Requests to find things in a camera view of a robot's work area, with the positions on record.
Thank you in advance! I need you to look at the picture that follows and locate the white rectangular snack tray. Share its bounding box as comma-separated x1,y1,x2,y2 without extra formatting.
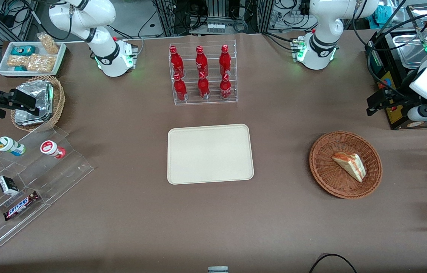
0,41,67,77

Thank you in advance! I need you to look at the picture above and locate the small black white carton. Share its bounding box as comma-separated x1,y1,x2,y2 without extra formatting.
0,176,20,196

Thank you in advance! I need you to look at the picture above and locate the triangular sandwich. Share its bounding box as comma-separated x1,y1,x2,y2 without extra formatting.
331,152,367,183

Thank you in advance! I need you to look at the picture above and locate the red lid yogurt cup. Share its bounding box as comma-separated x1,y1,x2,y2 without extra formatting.
40,140,67,159

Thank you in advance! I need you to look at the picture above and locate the large brown wicker basket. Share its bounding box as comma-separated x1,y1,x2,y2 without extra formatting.
309,131,383,199

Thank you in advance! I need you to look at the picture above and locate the snickers chocolate bar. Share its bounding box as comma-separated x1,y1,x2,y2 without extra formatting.
3,191,41,221

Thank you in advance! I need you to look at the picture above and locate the clear acrylic stepped shelf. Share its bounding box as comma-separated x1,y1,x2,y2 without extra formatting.
0,125,95,258

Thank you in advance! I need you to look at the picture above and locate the black food warmer cabinet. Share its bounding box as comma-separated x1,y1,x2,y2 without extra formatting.
365,4,427,130

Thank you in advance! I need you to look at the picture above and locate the black looped floor cable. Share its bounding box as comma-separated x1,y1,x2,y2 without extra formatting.
309,253,357,273

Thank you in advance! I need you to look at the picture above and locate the clear bag of crackers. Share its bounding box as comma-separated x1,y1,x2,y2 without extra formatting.
37,33,59,55
6,55,30,68
27,53,56,73

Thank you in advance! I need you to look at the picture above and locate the beige plastic tray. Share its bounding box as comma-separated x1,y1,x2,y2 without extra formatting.
167,124,255,185

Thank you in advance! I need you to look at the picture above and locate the teal plastic bag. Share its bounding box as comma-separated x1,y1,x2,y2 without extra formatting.
374,5,393,24

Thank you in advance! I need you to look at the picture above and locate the clear acrylic bottle rack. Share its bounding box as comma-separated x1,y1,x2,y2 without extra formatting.
169,40,238,106

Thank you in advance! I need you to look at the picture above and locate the steel warmer pan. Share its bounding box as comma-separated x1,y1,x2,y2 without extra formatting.
392,34,427,69

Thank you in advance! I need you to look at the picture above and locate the red cola bottle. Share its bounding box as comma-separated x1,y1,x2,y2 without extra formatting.
219,45,232,76
220,73,233,100
195,45,209,76
169,45,185,78
197,71,211,100
174,73,188,101

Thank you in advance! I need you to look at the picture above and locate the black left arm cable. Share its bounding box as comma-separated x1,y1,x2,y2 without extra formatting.
353,0,427,100

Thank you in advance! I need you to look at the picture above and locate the foil wrapped food pack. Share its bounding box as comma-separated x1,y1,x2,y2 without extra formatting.
14,108,53,127
16,80,54,114

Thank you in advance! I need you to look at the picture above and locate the small tan wicker basket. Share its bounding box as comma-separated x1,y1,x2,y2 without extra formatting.
10,75,66,132

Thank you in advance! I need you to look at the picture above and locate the green lid yogurt cup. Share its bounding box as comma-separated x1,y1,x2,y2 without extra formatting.
0,136,26,157

